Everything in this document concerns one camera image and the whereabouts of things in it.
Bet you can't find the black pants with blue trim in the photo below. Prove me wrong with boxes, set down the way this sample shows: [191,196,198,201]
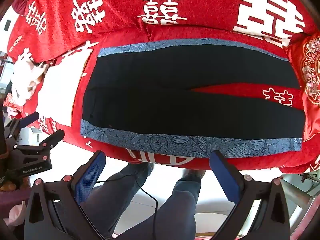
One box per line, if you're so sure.
[80,38,305,158]

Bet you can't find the red sofa cover white characters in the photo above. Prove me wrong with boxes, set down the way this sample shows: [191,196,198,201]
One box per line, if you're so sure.
[4,0,319,173]

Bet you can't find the purple sleeve left forearm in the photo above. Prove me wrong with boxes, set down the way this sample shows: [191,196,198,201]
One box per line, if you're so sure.
[0,187,31,218]

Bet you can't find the thin black cable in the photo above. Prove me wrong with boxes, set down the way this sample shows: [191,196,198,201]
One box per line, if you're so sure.
[94,172,160,240]

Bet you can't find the person left hand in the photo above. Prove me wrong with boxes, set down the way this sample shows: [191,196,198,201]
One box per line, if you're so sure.
[0,177,30,192]

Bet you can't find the person legs in blue jeans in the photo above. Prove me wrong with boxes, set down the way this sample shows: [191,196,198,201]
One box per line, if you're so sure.
[81,163,205,239]

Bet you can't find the red embroidered cushion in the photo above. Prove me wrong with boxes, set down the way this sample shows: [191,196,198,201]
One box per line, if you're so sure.
[284,32,319,141]

